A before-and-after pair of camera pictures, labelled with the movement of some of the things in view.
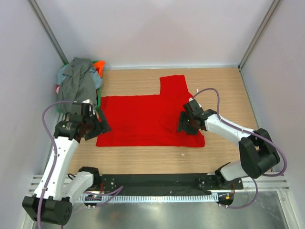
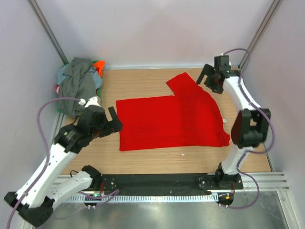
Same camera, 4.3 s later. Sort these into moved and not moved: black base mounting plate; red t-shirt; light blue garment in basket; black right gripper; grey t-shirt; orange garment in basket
Moved: black right gripper; red t-shirt
Not moved: light blue garment in basket; orange garment in basket; black base mounting plate; grey t-shirt
